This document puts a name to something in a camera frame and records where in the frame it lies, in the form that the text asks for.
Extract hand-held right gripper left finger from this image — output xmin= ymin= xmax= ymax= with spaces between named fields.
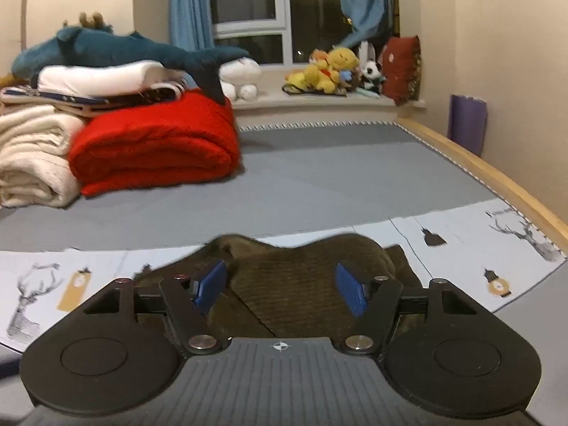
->
xmin=82 ymin=259 xmax=229 ymax=356

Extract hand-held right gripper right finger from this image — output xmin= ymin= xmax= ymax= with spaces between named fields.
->
xmin=334 ymin=263 xmax=482 ymax=357

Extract brown corduroy pants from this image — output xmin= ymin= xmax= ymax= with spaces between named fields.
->
xmin=132 ymin=233 xmax=423 ymax=343

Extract red folded blanket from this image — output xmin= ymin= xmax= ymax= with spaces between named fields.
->
xmin=68 ymin=89 xmax=243 ymax=197

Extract purple rolled mat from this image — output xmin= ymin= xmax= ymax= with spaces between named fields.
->
xmin=447 ymin=94 xmax=489 ymax=157

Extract white round plush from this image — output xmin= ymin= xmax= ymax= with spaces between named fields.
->
xmin=219 ymin=58 xmax=261 ymax=101

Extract yellow lying plush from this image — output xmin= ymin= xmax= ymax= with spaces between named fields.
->
xmin=284 ymin=65 xmax=340 ymax=95

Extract cream folded blanket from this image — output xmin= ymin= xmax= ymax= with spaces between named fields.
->
xmin=0 ymin=104 xmax=93 ymax=209

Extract panda plush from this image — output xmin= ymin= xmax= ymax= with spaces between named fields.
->
xmin=359 ymin=61 xmax=386 ymax=94

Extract red cushion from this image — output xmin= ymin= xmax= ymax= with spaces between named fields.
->
xmin=380 ymin=35 xmax=422 ymax=106

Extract yellow duck plush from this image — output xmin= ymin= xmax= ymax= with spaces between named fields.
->
xmin=325 ymin=47 xmax=360 ymax=78

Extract patterned folded quilt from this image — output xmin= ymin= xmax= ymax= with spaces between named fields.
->
xmin=0 ymin=78 xmax=188 ymax=119

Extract white folded cloth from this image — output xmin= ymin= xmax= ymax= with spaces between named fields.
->
xmin=37 ymin=61 xmax=168 ymax=97

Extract blue shark plush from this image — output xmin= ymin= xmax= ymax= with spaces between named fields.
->
xmin=11 ymin=26 xmax=252 ymax=105

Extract blue curtain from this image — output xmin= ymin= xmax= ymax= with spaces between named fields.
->
xmin=339 ymin=0 xmax=397 ymax=50
xmin=168 ymin=0 xmax=217 ymax=53

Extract brown antler plush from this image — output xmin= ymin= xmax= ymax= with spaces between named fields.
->
xmin=63 ymin=11 xmax=115 ymax=37

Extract wooden bed frame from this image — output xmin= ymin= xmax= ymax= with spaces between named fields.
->
xmin=396 ymin=116 xmax=568 ymax=259

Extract white frame window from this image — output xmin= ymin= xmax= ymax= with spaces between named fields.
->
xmin=208 ymin=0 xmax=356 ymax=66

